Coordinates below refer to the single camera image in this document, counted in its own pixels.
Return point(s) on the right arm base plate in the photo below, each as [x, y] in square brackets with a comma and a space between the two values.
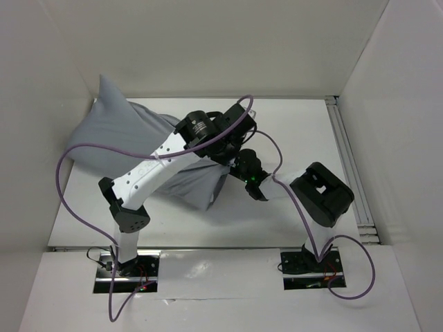
[300, 270]

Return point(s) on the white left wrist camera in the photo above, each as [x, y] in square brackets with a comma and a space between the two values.
[251, 113]

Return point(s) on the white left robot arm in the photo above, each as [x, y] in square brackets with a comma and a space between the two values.
[216, 136]

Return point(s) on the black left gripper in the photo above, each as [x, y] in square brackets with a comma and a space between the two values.
[227, 160]

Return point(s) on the grey pillowcase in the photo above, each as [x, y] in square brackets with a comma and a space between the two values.
[115, 122]

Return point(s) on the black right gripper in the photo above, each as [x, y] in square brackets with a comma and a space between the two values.
[243, 163]

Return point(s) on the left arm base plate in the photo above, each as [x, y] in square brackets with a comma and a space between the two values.
[143, 273]

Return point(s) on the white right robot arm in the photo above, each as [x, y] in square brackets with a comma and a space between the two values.
[320, 198]

